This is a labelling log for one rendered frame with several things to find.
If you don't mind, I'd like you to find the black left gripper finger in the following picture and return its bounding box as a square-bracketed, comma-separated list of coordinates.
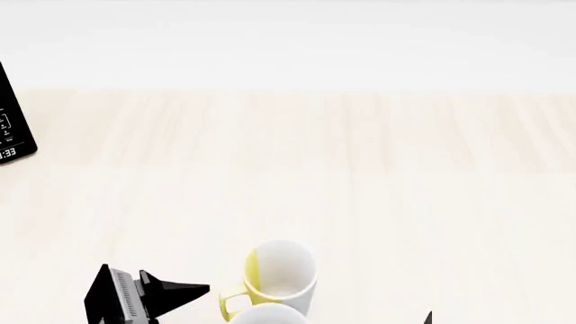
[83, 263, 123, 324]
[134, 269, 211, 320]

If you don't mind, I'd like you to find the yellow and white mug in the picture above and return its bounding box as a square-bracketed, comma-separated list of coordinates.
[218, 238, 320, 324]

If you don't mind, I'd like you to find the black device with digital display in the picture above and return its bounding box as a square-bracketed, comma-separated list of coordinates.
[0, 60, 39, 166]

